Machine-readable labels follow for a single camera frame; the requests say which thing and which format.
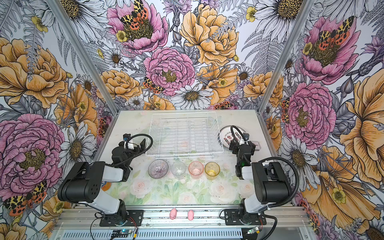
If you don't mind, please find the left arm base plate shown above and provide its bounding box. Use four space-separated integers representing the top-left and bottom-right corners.
99 210 144 227

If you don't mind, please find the green circuit board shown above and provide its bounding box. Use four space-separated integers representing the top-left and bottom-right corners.
111 229 136 239

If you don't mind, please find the orange soda bottle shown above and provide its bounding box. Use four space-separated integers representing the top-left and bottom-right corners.
101 181 112 191

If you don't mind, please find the left pink clip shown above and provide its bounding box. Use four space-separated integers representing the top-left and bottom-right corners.
170 208 178 220

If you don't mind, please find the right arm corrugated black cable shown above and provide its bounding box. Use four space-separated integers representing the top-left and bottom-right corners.
230 125 300 240

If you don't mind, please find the striped grey bowl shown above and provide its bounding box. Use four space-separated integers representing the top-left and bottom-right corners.
148 160 169 179

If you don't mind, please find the white wire dish rack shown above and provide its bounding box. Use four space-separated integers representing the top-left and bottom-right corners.
146 111 224 159

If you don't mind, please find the aluminium front rail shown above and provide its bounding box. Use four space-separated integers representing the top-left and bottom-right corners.
50 205 316 240

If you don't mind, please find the small clear alarm clock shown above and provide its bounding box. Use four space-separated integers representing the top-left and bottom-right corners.
252 141 261 151

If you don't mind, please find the right circuit board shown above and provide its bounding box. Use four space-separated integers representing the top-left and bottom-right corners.
247 227 261 235

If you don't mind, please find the yellow glass cup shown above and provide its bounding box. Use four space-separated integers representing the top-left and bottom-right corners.
205 162 221 181

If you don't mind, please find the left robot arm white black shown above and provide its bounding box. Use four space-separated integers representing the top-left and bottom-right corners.
57 134 153 227

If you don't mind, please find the pink clip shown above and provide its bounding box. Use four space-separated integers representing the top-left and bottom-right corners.
188 210 195 221
170 208 178 220

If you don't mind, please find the clear glass cup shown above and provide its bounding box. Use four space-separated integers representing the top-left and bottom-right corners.
171 161 187 178

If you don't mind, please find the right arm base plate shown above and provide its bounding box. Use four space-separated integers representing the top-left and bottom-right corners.
220 209 267 226

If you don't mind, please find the right pink clip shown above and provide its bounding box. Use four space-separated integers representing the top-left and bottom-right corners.
188 210 195 221

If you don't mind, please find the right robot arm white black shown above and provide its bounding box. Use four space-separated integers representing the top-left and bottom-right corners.
225 133 293 226

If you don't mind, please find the pink glass cup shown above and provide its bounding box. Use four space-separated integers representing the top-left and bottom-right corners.
188 161 204 179

